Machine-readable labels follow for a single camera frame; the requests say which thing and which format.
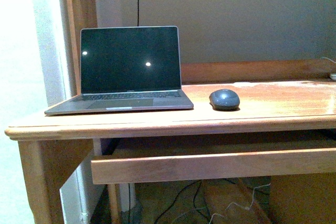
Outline white charger on desk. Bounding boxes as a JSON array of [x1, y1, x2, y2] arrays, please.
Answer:
[[330, 73, 336, 80]]

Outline wooden keyboard drawer tray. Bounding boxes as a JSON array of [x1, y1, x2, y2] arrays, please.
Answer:
[[91, 130, 335, 184]]

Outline wooden rolling stand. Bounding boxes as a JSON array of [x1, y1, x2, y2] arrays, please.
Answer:
[[203, 178, 271, 223]]

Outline white pipe with base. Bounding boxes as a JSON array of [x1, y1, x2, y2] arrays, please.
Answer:
[[119, 183, 143, 224]]

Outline wooden desk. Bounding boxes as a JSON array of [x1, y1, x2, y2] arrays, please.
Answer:
[[5, 59, 335, 223]]

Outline grey laptop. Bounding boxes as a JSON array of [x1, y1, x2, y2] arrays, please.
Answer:
[[45, 26, 193, 116]]

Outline white cable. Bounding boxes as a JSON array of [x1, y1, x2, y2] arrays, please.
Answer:
[[208, 183, 271, 224]]

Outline dark grey computer mouse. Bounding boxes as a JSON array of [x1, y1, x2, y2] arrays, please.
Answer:
[[209, 89, 240, 111]]

